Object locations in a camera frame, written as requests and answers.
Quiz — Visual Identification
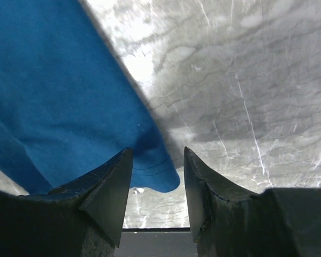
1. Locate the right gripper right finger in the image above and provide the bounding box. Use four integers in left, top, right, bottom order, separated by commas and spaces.
184, 148, 321, 256

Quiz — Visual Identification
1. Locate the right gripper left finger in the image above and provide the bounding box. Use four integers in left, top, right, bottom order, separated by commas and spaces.
0, 148, 133, 256

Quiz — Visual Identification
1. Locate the blue t shirt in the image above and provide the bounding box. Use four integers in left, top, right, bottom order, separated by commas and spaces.
0, 1, 180, 194

